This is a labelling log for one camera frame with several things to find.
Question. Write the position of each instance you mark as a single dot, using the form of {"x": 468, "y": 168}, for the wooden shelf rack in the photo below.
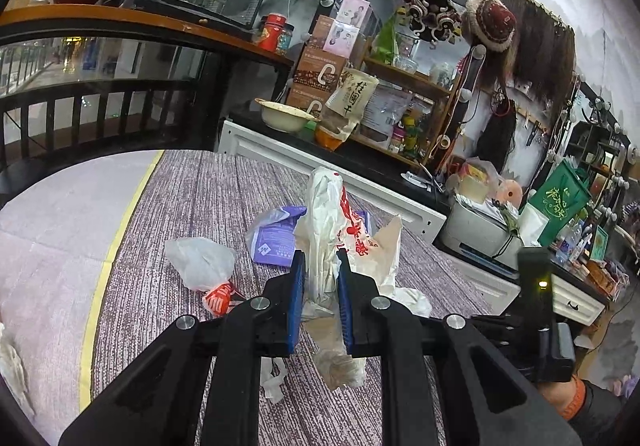
{"x": 415, "y": 80}

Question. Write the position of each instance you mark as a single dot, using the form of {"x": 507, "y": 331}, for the black railing with wooden ledge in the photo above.
{"x": 100, "y": 110}

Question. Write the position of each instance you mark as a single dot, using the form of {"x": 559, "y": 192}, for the red snack wrapper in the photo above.
{"x": 220, "y": 298}

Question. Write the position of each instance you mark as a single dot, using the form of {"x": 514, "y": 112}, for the water bottle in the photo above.
{"x": 567, "y": 243}

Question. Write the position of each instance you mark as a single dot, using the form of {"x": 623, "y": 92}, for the black hanging tassel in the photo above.
{"x": 496, "y": 140}

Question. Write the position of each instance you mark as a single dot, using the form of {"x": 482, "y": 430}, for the green tote bag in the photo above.
{"x": 557, "y": 203}

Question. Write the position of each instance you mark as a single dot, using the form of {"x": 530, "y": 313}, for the red can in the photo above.
{"x": 272, "y": 33}

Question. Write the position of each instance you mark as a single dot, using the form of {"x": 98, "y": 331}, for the small white plastic bag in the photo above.
{"x": 200, "y": 261}

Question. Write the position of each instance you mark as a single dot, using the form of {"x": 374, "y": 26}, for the brown coffee box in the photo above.
{"x": 317, "y": 70}
{"x": 302, "y": 100}

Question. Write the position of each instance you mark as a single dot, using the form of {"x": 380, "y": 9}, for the cream bowl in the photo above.
{"x": 282, "y": 118}

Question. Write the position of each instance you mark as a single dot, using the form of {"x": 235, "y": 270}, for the plastic bag with yellow box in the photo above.
{"x": 472, "y": 181}

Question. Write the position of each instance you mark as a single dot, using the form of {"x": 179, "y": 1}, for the ornate beaded headpiece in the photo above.
{"x": 432, "y": 13}

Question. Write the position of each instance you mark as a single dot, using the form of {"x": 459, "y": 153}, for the red knitted hat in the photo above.
{"x": 492, "y": 23}

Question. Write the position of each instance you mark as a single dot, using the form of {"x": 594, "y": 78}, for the person's right forearm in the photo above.
{"x": 600, "y": 406}

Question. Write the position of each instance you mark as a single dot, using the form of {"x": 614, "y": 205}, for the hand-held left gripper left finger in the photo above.
{"x": 297, "y": 296}

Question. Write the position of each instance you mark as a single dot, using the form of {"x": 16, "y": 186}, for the beige snack bag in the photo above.
{"x": 350, "y": 95}

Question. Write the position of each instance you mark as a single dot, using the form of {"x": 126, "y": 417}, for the white drawer unit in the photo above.
{"x": 582, "y": 298}

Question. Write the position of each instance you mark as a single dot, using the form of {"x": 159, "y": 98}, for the cream plastic bag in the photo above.
{"x": 325, "y": 226}

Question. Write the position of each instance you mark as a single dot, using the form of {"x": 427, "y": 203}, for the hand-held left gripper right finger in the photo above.
{"x": 345, "y": 301}

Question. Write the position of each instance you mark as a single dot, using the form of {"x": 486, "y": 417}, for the purple print plastic bag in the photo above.
{"x": 272, "y": 238}

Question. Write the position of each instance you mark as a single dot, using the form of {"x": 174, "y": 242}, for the orange wristband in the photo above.
{"x": 576, "y": 398}

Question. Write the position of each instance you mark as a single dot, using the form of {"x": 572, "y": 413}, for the pink round toy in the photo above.
{"x": 507, "y": 193}

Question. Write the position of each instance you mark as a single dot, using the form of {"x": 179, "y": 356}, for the white printer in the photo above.
{"x": 480, "y": 231}

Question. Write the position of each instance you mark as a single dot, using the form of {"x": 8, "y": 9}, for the white crumpled tissue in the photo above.
{"x": 10, "y": 366}

